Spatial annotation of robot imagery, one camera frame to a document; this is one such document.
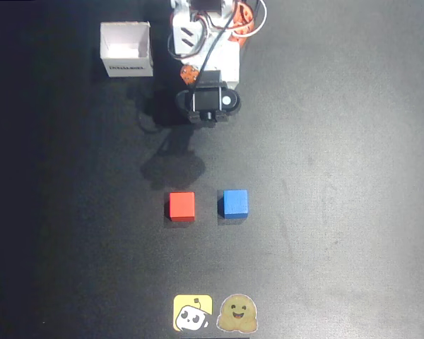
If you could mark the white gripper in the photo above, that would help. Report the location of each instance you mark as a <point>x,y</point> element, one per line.
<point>229,68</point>

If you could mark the blue cube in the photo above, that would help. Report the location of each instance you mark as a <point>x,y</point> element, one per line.
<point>235,203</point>

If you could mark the white open cardboard box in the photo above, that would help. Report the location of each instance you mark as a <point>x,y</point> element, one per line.
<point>125,49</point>

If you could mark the red cube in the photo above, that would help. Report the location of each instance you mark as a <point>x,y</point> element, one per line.
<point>182,206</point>

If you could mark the yellow robot sticker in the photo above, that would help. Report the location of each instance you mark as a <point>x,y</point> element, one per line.
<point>192,312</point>

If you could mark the black webcam on gripper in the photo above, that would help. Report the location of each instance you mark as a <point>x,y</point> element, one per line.
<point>208,99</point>

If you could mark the smiling hugging face sticker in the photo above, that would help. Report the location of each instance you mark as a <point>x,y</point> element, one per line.
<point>237,313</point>

